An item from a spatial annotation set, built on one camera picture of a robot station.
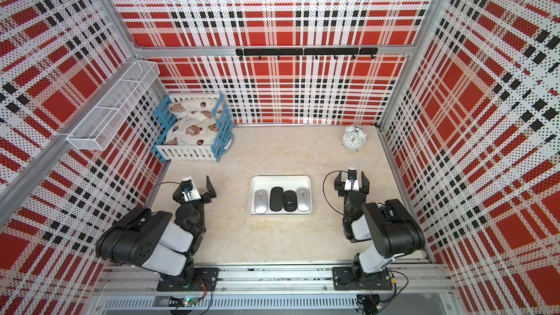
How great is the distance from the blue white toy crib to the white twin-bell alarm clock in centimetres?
62

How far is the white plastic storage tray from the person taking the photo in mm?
908

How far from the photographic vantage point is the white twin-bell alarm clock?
1.04 metres

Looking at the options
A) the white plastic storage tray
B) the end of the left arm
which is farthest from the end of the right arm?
the end of the left arm
